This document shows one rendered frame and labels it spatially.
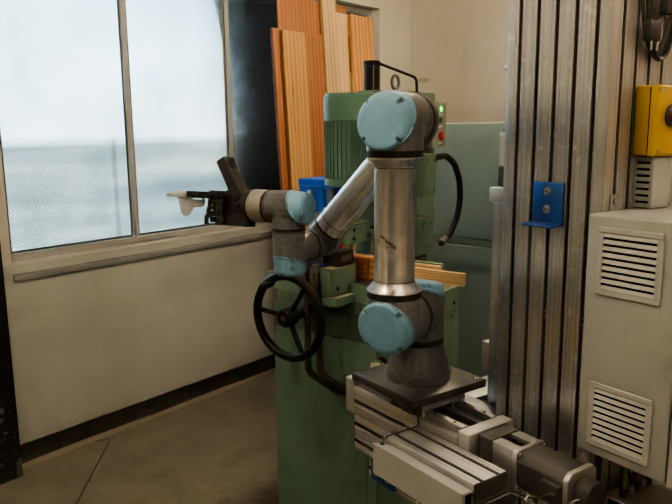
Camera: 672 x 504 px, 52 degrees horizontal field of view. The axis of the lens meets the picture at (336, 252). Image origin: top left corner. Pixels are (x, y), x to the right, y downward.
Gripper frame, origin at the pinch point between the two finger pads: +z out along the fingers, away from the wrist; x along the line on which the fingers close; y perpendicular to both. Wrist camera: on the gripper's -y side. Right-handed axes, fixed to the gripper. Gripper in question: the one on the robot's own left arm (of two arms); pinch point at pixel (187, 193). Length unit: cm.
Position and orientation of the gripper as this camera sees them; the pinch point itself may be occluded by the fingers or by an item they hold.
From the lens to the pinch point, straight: 174.3
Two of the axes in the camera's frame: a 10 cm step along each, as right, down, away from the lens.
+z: -8.8, -0.7, 4.8
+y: -0.5, 10.0, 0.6
